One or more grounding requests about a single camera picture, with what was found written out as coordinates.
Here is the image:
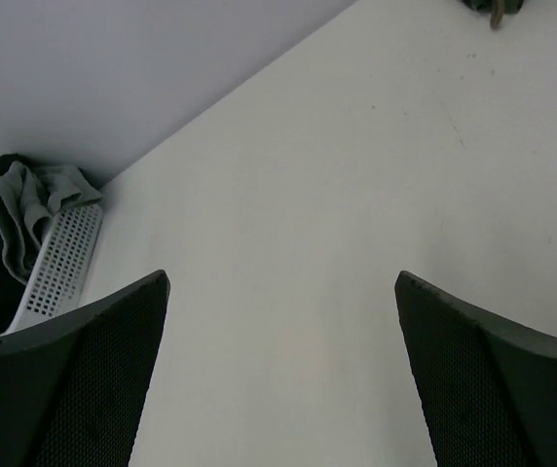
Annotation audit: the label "white plastic basket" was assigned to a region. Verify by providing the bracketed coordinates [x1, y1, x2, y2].
[0, 203, 103, 337]

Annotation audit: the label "grey shorts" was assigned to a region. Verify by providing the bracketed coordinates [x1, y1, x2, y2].
[0, 158, 102, 284]

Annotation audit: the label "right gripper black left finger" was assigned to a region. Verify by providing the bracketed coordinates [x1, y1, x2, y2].
[0, 270, 170, 466]

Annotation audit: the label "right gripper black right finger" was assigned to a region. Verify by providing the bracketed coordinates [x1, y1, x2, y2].
[394, 270, 557, 466]

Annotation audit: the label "olive green shorts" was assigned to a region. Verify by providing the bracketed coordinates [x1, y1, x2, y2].
[460, 0, 525, 31]

